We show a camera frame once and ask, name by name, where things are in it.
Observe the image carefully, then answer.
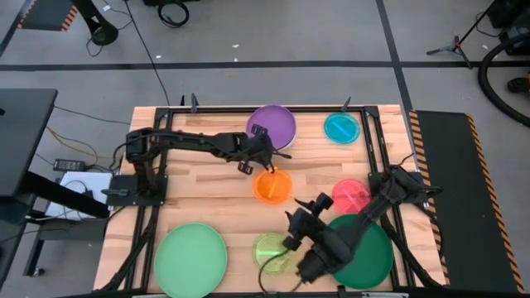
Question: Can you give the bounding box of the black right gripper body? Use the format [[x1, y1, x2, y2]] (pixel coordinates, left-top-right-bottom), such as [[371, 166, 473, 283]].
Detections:
[[282, 192, 335, 252]]

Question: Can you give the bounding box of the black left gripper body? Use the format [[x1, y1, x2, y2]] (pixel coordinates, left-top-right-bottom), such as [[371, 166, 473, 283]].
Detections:
[[238, 123, 274, 175]]

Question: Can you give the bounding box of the small clear orange plastic plate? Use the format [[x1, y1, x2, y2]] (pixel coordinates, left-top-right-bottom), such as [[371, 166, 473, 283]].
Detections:
[[252, 168, 293, 206]]

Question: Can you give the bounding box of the large purple plastic plate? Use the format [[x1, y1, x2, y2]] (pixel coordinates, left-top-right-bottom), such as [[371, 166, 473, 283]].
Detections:
[[245, 104, 298, 151]]

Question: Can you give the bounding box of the small clear green plastic plate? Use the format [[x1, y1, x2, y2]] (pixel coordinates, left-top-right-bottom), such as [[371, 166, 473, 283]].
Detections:
[[252, 232, 296, 275]]

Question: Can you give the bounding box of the pink bowl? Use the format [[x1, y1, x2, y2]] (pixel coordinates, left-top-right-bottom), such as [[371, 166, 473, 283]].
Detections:
[[331, 178, 373, 215]]

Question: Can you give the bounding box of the small clear teal plastic plate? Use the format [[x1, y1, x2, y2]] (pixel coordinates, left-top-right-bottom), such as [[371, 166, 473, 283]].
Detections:
[[323, 112, 362, 146]]

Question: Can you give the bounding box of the large dark green plastic plate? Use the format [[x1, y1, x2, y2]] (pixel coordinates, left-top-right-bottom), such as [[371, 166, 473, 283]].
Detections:
[[326, 214, 394, 291]]

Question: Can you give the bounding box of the light green bowl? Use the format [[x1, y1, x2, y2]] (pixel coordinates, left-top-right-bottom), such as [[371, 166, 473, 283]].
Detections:
[[153, 222, 229, 298]]

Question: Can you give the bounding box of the long black hazard stripe mat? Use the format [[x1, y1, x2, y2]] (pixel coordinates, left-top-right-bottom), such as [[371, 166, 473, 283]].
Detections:
[[408, 108, 527, 294]]

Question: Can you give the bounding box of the white flat box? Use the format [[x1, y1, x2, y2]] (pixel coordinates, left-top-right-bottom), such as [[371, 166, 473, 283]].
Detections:
[[44, 171, 114, 220]]

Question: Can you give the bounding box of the black power adapter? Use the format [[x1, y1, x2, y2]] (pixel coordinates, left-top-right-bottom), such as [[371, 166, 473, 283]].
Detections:
[[52, 158, 87, 172]]

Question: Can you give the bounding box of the black floor tripod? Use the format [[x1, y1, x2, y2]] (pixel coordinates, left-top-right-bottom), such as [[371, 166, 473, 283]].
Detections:
[[426, 0, 498, 70]]

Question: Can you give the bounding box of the black desk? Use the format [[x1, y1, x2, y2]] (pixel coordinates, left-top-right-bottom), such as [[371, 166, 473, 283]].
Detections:
[[0, 88, 112, 291]]

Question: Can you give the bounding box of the orange and black tool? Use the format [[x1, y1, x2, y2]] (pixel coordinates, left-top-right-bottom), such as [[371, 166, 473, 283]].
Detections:
[[506, 73, 530, 94]]

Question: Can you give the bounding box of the small black hazard stripe mat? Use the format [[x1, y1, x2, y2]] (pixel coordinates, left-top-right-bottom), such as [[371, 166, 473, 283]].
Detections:
[[16, 0, 80, 33]]

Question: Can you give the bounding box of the black equipment case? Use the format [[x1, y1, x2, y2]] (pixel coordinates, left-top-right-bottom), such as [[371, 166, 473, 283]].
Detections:
[[486, 0, 530, 57]]

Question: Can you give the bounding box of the black metal table frame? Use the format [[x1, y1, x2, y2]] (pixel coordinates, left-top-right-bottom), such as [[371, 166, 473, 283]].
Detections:
[[99, 105, 451, 298]]

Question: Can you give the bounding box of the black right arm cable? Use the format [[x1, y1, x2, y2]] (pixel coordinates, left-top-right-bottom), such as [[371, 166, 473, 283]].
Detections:
[[258, 248, 307, 294]]

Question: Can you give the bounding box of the black floor cable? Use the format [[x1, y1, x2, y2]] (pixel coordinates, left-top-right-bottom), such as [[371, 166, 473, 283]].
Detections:
[[123, 0, 171, 107]]

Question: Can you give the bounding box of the black coiled cable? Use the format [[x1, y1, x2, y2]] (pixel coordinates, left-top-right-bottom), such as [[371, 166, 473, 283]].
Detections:
[[157, 0, 190, 29]]

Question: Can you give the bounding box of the black pedestal stand base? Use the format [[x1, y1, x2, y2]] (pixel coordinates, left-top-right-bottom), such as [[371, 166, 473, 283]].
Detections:
[[72, 0, 120, 47]]

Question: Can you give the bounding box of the thick black curved hose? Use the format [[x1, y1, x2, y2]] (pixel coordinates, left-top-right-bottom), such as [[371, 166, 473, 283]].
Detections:
[[477, 31, 530, 128]]

